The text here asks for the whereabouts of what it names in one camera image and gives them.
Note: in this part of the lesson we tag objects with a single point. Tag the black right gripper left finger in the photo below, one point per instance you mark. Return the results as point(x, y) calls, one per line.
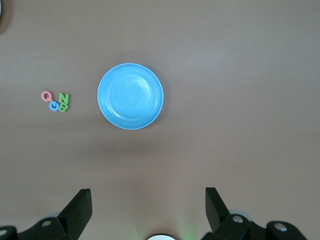
point(75, 212)

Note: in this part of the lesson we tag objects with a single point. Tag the green foam letter N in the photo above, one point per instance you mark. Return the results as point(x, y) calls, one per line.
point(64, 98)

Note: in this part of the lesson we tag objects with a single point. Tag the cream plate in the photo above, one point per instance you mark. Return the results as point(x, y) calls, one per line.
point(0, 7)

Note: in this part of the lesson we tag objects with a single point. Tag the brown table mat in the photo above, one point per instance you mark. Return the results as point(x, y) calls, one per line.
point(225, 75)

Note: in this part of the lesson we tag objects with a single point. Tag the blue plate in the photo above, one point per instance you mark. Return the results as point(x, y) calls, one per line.
point(130, 100)

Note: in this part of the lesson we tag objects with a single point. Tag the red foam letter Q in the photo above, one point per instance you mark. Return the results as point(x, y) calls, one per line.
point(43, 96)

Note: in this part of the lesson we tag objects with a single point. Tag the green foam letter B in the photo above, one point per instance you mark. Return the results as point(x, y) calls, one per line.
point(63, 107)

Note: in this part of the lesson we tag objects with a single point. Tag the blue foam letter G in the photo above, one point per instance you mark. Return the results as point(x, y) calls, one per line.
point(50, 106)

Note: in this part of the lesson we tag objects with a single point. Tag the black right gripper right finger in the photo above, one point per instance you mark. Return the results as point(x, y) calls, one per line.
point(217, 215)

